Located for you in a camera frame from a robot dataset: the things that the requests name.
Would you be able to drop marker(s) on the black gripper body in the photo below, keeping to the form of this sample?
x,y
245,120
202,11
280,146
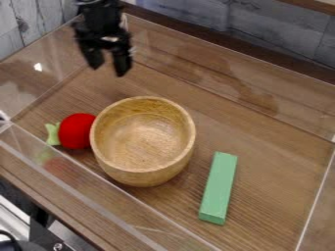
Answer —
x,y
99,30

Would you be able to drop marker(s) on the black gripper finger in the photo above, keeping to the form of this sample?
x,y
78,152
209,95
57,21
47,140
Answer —
x,y
122,61
94,56

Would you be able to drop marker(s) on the wooden bowl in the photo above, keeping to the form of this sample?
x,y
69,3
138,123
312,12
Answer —
x,y
143,140

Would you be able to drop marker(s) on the red plush strawberry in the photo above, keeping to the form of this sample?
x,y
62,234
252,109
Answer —
x,y
71,133

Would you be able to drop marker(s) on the green rectangular block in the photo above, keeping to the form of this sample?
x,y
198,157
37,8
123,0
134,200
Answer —
x,y
217,196

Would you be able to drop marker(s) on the clear acrylic enclosure wall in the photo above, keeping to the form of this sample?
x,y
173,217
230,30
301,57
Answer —
x,y
97,209

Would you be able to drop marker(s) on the black metal stand bracket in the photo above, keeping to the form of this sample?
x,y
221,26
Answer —
x,y
41,235

